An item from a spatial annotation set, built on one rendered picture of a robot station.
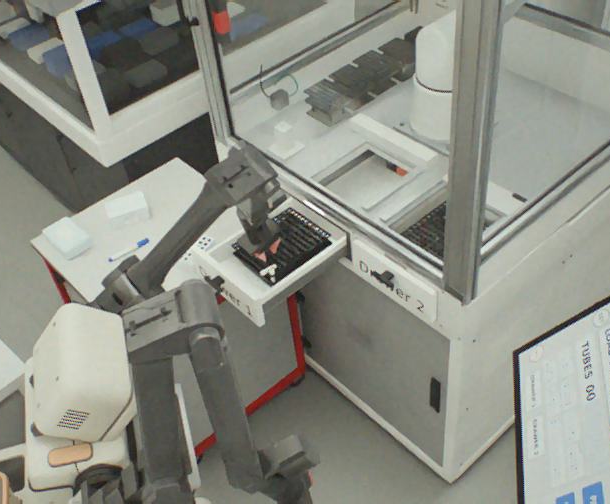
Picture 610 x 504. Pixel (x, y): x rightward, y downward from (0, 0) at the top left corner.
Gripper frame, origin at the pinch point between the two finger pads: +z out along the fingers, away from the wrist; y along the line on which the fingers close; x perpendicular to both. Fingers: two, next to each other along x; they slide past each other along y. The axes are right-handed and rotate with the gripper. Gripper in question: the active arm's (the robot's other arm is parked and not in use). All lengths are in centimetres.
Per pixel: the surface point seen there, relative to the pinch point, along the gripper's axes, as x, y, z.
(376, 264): 18.2, -20.2, 10.2
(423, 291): 34.6, -21.3, 7.7
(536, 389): 75, -15, -5
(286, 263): -1.0, -4.1, 10.0
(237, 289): -0.1, 11.7, 3.1
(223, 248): -18.4, 4.9, 9.1
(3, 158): -241, 29, 106
